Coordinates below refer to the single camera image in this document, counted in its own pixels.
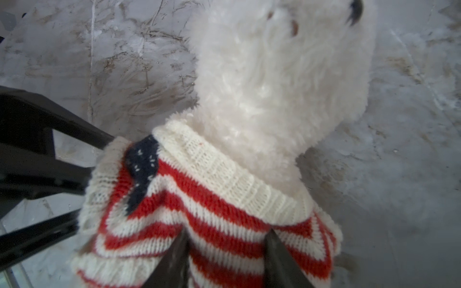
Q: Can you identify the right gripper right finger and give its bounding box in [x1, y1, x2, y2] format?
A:
[264, 229, 314, 288]

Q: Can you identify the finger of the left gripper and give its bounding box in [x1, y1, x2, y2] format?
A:
[1, 210, 80, 271]
[1, 86, 114, 217]

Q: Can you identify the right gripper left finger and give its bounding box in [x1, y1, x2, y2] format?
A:
[141, 229, 189, 288]

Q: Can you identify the red white striped knit sweater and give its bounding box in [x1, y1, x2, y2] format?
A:
[71, 121, 343, 288]

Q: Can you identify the white plush teddy bear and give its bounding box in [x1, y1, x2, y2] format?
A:
[173, 0, 377, 195]

